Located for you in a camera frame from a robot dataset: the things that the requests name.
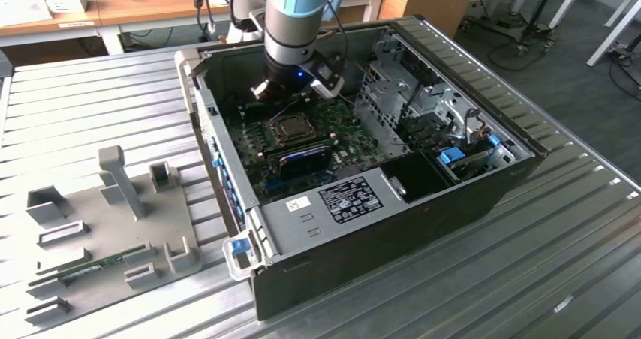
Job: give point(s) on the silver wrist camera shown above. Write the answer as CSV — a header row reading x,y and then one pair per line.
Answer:
x,y
327,80

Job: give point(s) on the black wheeled stand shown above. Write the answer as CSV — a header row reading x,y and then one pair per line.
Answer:
x,y
535,24

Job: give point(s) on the silver green CPU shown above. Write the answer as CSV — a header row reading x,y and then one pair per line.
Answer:
x,y
295,127

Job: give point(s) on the silver perforated drive cage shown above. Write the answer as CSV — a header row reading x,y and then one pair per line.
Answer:
x,y
383,102

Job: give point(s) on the green RAM stick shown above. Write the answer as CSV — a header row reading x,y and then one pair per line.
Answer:
x,y
92,267

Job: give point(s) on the RAM slot black latches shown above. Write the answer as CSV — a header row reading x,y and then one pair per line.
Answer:
x,y
300,146
300,152

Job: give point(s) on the black graphics card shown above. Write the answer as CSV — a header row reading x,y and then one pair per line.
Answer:
x,y
304,164

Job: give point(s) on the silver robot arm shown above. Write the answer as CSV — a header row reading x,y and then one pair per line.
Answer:
x,y
290,35

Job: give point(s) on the hard disk in blue carrier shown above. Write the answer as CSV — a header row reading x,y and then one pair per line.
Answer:
x,y
450,155

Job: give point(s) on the wooden cabinet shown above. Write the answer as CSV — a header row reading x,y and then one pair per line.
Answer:
x,y
435,1

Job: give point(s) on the grey parts rack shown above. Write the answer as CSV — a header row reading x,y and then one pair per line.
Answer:
x,y
115,237

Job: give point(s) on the CPU socket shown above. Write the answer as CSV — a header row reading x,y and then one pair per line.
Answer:
x,y
284,144

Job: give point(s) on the green motherboard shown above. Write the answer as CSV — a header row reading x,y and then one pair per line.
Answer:
x,y
350,147

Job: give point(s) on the white tape strip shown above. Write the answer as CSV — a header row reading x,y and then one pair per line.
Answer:
x,y
563,303

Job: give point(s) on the wooden top desk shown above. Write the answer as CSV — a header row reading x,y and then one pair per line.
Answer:
x,y
75,18
149,5

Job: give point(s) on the black grey PC case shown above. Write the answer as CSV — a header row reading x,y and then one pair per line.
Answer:
x,y
360,264

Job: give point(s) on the blue case release latch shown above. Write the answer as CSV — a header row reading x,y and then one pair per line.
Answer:
x,y
238,246

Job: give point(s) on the blue disk bay rail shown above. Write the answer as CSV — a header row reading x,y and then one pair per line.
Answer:
x,y
494,141

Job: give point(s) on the RAM slot white latches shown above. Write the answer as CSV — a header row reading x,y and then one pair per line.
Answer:
x,y
300,144
300,149

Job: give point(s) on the white paper sheets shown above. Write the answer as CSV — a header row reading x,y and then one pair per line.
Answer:
x,y
20,9

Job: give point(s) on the silver CPU locking lever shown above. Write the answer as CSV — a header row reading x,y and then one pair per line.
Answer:
x,y
280,110

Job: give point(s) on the grey power supply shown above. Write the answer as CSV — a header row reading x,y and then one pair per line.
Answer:
x,y
310,226

